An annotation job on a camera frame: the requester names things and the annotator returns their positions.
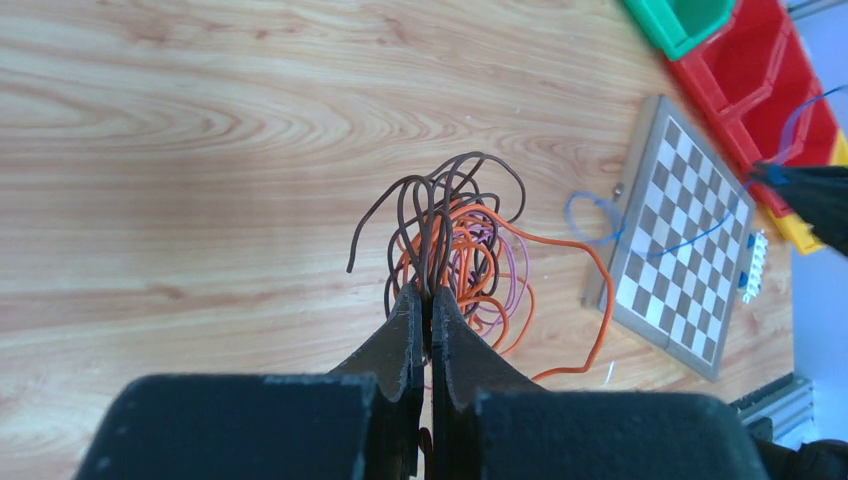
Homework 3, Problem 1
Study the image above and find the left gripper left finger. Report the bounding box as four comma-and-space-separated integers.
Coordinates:
76, 286, 423, 479

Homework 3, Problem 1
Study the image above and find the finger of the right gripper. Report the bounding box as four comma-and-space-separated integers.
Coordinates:
751, 164, 847, 255

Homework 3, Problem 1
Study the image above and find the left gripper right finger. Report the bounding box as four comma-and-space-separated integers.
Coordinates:
431, 288, 767, 479

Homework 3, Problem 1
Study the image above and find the blue wire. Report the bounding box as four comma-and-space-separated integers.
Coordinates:
564, 84, 848, 261

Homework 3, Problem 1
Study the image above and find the pink wire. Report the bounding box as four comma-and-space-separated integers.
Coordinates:
423, 221, 531, 339

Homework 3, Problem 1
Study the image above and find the orange wire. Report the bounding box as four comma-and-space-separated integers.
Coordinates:
396, 203, 617, 383

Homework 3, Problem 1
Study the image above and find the yellow plastic bin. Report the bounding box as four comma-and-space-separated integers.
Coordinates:
765, 129, 847, 255

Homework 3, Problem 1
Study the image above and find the red bin middle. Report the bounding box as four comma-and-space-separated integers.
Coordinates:
742, 35, 847, 218

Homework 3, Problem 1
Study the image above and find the red bin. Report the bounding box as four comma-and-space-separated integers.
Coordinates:
668, 1, 820, 157
742, 35, 847, 218

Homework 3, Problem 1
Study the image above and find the white blue toy block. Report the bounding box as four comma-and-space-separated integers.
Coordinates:
738, 230, 769, 304

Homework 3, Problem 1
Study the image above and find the wooden chessboard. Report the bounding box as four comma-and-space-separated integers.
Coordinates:
582, 95, 757, 381

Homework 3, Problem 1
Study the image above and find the green plastic bin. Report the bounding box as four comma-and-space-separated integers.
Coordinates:
622, 0, 736, 61

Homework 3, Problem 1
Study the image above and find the aluminium frame rail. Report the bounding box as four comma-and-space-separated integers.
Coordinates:
730, 373, 815, 446

